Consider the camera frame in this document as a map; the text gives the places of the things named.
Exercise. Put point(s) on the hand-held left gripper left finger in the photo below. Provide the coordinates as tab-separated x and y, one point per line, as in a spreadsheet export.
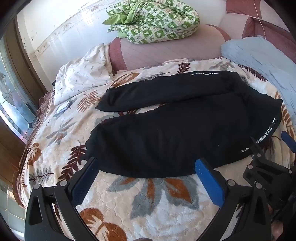
83	183

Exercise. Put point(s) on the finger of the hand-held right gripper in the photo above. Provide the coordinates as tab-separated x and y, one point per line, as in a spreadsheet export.
259	154
289	140

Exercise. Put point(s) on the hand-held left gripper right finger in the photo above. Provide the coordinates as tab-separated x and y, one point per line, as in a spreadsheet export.
209	183

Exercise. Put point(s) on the black pants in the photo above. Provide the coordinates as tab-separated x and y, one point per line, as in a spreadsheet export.
173	129

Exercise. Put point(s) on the leaf print blanket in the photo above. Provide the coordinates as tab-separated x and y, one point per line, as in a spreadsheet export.
150	208

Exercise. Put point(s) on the light blue cloth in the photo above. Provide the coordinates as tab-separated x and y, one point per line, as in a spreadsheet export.
259	58

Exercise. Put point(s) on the white sprig print pillow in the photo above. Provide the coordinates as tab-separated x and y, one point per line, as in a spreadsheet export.
78	74

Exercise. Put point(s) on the pink upholstered headboard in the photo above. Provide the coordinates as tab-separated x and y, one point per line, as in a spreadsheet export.
166	51

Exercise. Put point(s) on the green checked quilt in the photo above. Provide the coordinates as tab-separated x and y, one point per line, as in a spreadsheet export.
157	23

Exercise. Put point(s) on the wooden window frame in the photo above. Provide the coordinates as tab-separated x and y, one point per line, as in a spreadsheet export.
20	58

